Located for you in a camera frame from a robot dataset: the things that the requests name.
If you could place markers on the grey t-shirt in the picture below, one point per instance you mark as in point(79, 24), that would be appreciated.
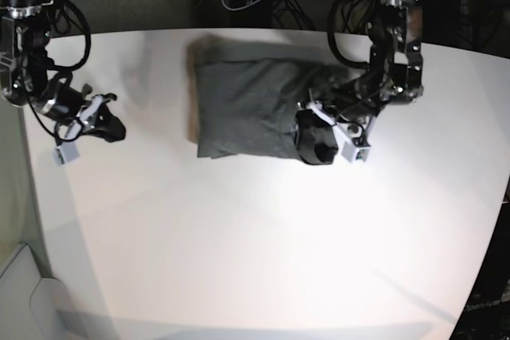
point(244, 95)

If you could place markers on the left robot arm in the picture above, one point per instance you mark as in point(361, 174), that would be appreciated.
point(340, 103)

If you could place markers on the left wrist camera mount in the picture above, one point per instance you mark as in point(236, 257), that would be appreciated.
point(351, 133)

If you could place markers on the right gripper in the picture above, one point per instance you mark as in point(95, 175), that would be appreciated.
point(102, 124)

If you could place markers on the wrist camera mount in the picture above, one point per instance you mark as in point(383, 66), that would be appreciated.
point(68, 112)
point(351, 133)

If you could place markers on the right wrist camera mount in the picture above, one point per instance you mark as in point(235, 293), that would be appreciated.
point(68, 112)

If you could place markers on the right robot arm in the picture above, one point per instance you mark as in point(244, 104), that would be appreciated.
point(30, 77)

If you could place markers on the white bin corner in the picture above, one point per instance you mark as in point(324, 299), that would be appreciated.
point(32, 306)

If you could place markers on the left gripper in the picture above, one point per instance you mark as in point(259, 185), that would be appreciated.
point(315, 141)

